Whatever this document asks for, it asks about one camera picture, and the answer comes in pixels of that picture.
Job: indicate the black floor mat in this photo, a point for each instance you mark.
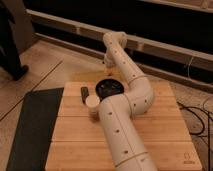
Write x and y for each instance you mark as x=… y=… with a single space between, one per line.
x=34 y=130

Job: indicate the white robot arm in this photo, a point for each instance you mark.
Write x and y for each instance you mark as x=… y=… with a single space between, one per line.
x=127 y=148

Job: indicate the white paper cup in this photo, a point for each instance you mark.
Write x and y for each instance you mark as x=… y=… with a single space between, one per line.
x=92 y=103

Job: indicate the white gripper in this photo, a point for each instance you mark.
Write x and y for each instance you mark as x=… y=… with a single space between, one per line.
x=110 y=63

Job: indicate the black remote control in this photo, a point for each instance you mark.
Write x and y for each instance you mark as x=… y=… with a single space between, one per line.
x=84 y=94

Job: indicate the dark ceramic bowl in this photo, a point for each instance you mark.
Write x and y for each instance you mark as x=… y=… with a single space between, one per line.
x=108 y=87

